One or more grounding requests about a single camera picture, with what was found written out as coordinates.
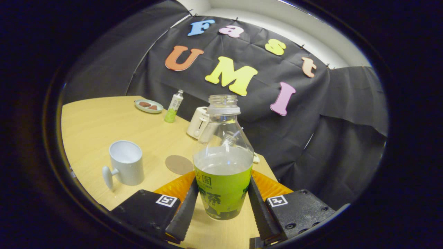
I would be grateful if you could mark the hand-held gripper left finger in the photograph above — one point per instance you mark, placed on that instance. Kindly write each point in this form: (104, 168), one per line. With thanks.
(185, 214)

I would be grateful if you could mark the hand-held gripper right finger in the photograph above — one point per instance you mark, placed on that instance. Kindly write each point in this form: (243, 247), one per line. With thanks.
(261, 214)

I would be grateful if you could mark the juice bottle with green label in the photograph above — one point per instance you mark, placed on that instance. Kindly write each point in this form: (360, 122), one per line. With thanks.
(223, 186)

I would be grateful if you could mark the round brown coaster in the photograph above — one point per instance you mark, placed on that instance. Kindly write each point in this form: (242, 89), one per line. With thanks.
(178, 165)

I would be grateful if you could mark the white cup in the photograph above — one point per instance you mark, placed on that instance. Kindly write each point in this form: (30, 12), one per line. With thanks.
(126, 169)

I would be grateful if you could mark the slim bottle of green drink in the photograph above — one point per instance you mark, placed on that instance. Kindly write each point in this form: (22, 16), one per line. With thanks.
(173, 107)

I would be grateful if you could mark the white compartment tray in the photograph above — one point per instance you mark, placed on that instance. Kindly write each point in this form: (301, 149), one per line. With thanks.
(256, 159)

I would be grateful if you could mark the white toaster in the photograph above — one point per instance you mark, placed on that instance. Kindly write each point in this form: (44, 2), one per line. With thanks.
(197, 122)

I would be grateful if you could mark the pale green plate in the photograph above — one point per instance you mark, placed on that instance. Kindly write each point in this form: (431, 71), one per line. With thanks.
(147, 111)

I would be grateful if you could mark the wooden table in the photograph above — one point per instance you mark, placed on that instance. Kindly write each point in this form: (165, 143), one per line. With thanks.
(104, 117)

